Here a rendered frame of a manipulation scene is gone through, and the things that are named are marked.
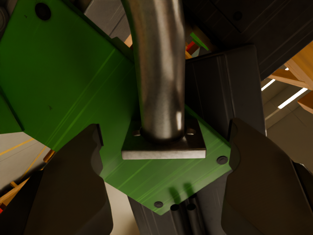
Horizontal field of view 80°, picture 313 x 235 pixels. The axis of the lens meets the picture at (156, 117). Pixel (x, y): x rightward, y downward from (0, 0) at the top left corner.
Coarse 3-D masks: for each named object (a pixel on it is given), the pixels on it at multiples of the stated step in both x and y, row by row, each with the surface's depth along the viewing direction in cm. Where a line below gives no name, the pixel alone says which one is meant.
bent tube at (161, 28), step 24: (144, 0) 9; (168, 0) 9; (144, 24) 9; (168, 24) 9; (144, 48) 10; (168, 48) 10; (144, 72) 10; (168, 72) 10; (144, 96) 11; (168, 96) 11; (144, 120) 12; (168, 120) 12; (192, 120) 15; (144, 144) 13; (168, 144) 12; (192, 144) 12
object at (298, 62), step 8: (304, 48) 74; (312, 48) 74; (296, 56) 76; (304, 56) 75; (312, 56) 74; (296, 64) 77; (304, 64) 76; (312, 64) 75; (296, 72) 84; (304, 72) 77; (312, 72) 76; (304, 80) 84; (312, 80) 77; (312, 88) 84
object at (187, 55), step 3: (192, 42) 342; (189, 45) 338; (192, 45) 354; (195, 45) 358; (189, 48) 364; (192, 48) 366; (195, 48) 363; (186, 51) 322; (189, 51) 375; (192, 51) 370; (195, 51) 389; (186, 54) 320; (189, 54) 323; (186, 57) 323; (189, 57) 320; (192, 57) 323
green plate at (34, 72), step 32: (32, 0) 12; (64, 0) 12; (32, 32) 13; (64, 32) 13; (96, 32) 13; (0, 64) 14; (32, 64) 14; (64, 64) 14; (96, 64) 14; (128, 64) 13; (32, 96) 15; (64, 96) 15; (96, 96) 15; (128, 96) 15; (32, 128) 16; (64, 128) 16; (128, 128) 16; (128, 160) 18; (160, 160) 18; (192, 160) 17; (224, 160) 17; (128, 192) 20; (160, 192) 20; (192, 192) 19
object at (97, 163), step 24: (72, 144) 10; (96, 144) 10; (48, 168) 8; (72, 168) 8; (96, 168) 10; (48, 192) 7; (72, 192) 7; (96, 192) 7; (48, 216) 6; (72, 216) 6; (96, 216) 6
